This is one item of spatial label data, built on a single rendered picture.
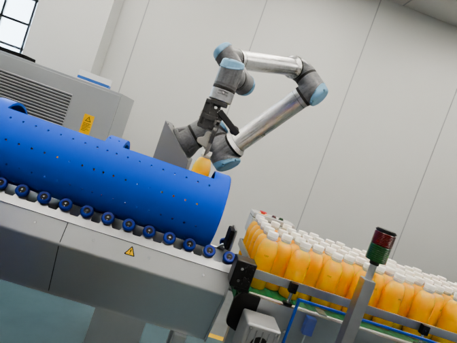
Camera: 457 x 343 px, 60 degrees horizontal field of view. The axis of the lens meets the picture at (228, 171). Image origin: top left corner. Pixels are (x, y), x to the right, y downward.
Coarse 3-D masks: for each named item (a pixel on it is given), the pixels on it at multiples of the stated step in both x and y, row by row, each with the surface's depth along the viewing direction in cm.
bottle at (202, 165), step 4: (204, 156) 152; (196, 160) 154; (200, 160) 152; (204, 160) 152; (208, 160) 153; (196, 164) 152; (200, 164) 151; (204, 164) 151; (208, 164) 152; (192, 168) 153; (196, 168) 152; (200, 168) 151; (204, 168) 151; (208, 168) 152; (196, 172) 151; (200, 172) 151; (204, 172) 152; (208, 172) 153
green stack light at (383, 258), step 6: (372, 246) 118; (378, 246) 117; (366, 252) 121; (372, 252) 118; (378, 252) 117; (384, 252) 117; (372, 258) 118; (378, 258) 117; (384, 258) 117; (384, 264) 117
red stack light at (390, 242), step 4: (376, 232) 119; (380, 232) 118; (376, 236) 118; (380, 236) 117; (384, 236) 117; (388, 236) 116; (392, 236) 117; (372, 240) 119; (376, 240) 118; (380, 240) 117; (384, 240) 117; (388, 240) 117; (392, 240) 117; (380, 244) 117; (384, 244) 117; (388, 244) 117; (392, 244) 117; (388, 248) 117
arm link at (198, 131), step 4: (196, 120) 227; (192, 124) 225; (196, 124) 224; (220, 124) 222; (192, 128) 223; (196, 128) 222; (200, 128) 222; (220, 128) 223; (224, 128) 223; (196, 132) 222; (200, 132) 222; (204, 132) 222; (220, 132) 222; (224, 132) 225; (196, 136) 222; (200, 136) 222
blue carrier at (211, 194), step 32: (0, 128) 129; (32, 128) 132; (64, 128) 136; (0, 160) 130; (32, 160) 130; (64, 160) 131; (96, 160) 133; (128, 160) 136; (64, 192) 135; (96, 192) 134; (128, 192) 134; (192, 192) 137; (224, 192) 140; (160, 224) 139; (192, 224) 137
